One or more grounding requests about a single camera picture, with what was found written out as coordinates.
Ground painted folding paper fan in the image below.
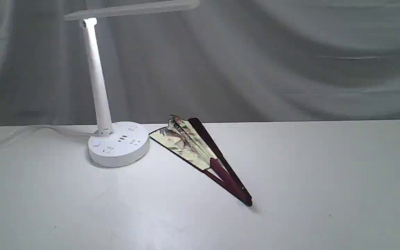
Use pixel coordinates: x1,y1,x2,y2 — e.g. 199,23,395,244
149,115,253,207

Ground grey backdrop curtain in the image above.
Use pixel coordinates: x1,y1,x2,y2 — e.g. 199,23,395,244
0,0,400,126

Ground white power cable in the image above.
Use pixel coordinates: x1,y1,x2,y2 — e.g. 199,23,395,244
0,125,98,155

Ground white desk lamp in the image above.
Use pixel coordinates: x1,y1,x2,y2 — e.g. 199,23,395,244
64,0,200,168

